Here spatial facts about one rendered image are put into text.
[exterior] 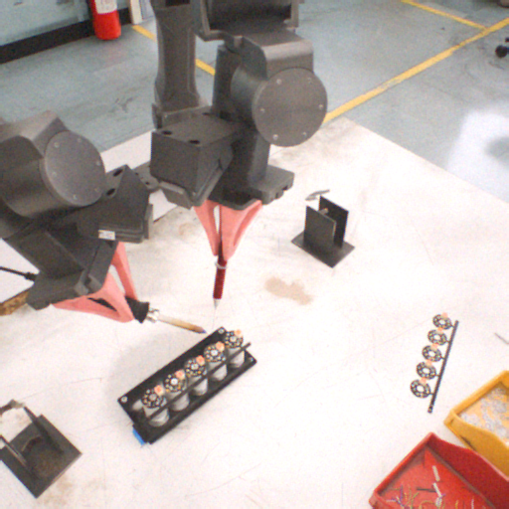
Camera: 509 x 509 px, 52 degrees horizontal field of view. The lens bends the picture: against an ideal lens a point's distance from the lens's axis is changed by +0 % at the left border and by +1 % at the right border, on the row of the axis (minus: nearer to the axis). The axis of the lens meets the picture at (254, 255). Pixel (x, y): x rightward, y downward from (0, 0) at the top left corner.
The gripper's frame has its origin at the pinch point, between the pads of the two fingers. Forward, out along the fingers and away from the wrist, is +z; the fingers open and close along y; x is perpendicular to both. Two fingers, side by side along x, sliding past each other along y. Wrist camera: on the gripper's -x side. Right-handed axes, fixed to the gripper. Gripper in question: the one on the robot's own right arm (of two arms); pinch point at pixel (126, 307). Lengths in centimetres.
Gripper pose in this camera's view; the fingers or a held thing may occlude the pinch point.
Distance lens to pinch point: 56.7
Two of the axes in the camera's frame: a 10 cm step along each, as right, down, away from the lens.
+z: 4.6, 6.3, 6.2
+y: 0.6, -7.3, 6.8
